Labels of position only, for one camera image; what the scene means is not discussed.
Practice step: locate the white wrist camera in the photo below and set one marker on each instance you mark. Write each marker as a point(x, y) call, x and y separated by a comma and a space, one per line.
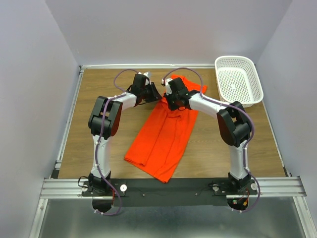
point(148, 76)
point(165, 83)

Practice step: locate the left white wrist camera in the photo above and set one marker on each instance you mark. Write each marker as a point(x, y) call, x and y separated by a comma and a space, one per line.
point(148, 76)

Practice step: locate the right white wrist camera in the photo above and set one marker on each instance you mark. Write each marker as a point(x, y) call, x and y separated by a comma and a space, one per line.
point(165, 83)

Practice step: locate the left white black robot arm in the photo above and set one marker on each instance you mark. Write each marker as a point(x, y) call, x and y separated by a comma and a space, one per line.
point(104, 123)

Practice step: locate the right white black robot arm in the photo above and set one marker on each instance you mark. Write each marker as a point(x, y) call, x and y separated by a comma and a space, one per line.
point(235, 125)

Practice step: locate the white perforated plastic basket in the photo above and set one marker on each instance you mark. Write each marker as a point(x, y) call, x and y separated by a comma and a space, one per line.
point(237, 80)

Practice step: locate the aluminium frame rail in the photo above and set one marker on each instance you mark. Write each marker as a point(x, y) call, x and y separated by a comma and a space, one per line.
point(270, 187)

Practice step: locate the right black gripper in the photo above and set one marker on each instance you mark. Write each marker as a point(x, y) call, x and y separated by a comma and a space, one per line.
point(172, 108)

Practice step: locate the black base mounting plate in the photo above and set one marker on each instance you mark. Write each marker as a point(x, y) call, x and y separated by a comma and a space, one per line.
point(150, 192)

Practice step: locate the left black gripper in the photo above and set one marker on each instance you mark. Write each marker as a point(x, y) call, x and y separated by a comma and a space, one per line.
point(155, 96)

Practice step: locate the orange t shirt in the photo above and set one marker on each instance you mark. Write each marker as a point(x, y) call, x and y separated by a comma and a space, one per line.
point(162, 141)

